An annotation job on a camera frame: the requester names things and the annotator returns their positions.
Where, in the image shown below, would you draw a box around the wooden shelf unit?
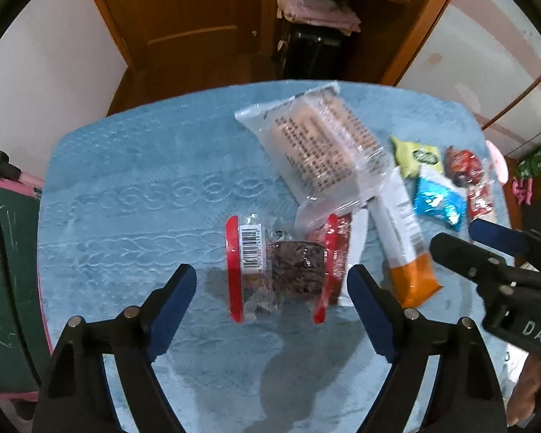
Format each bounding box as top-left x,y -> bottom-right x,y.
252,0 -> 470,86

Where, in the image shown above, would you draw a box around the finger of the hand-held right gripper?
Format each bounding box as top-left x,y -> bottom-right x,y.
430,232 -> 524,290
468,219 -> 541,271

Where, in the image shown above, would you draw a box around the black easel knob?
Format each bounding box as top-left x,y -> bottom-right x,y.
0,150 -> 23,180

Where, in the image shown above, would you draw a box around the green packet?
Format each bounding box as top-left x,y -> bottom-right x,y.
516,137 -> 541,181

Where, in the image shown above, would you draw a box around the black suitcase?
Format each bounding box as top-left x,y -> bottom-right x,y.
273,22 -> 343,80

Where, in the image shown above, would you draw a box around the red-edged dark snack packet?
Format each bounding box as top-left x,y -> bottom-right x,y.
224,214 -> 343,324

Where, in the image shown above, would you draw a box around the wooden door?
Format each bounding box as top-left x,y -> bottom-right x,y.
79,0 -> 280,113

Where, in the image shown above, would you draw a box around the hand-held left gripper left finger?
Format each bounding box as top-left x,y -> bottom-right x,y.
32,264 -> 198,433

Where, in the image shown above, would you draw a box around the blue textured towel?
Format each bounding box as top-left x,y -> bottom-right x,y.
38,80 -> 517,433

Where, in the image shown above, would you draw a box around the yellow-green candy packet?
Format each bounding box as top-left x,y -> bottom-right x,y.
390,134 -> 445,179

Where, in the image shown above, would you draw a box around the red white snack packet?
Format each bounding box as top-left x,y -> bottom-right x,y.
295,207 -> 370,308

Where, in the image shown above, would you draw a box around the floral wardrobe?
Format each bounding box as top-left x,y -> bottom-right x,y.
397,0 -> 541,158

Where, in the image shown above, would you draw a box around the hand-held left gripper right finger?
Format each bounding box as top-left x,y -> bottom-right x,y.
346,264 -> 508,433

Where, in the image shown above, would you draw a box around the green chalkboard pink frame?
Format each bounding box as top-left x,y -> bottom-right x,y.
0,169 -> 55,400

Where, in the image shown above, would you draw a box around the large clear cracker bag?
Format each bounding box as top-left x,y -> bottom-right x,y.
234,81 -> 400,231

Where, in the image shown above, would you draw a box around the pink toy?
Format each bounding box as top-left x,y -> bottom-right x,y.
511,178 -> 536,205

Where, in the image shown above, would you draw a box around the blue candy packet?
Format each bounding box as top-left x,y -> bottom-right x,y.
412,176 -> 467,232

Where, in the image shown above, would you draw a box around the long white orange snack packet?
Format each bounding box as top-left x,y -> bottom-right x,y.
365,167 -> 445,308

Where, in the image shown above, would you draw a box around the dark red candy packet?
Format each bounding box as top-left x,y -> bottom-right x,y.
445,145 -> 483,187

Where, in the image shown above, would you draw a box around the person's right hand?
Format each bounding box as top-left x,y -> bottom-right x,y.
507,355 -> 541,427

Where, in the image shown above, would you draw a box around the folded pink clothes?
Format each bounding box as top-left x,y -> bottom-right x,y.
277,0 -> 361,33

